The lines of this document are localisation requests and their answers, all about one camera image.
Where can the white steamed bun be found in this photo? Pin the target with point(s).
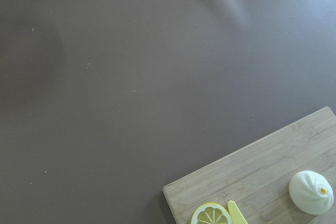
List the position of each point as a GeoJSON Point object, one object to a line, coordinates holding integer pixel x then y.
{"type": "Point", "coordinates": [311, 192]}

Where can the wooden cutting board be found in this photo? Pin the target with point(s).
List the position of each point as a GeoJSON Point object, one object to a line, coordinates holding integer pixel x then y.
{"type": "Point", "coordinates": [256, 177]}

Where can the yellow plastic knife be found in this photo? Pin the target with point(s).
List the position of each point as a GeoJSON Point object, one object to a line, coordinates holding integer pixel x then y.
{"type": "Point", "coordinates": [235, 214]}

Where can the upper lemon slice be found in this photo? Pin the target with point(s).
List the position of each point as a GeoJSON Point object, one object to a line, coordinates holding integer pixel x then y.
{"type": "Point", "coordinates": [211, 213]}

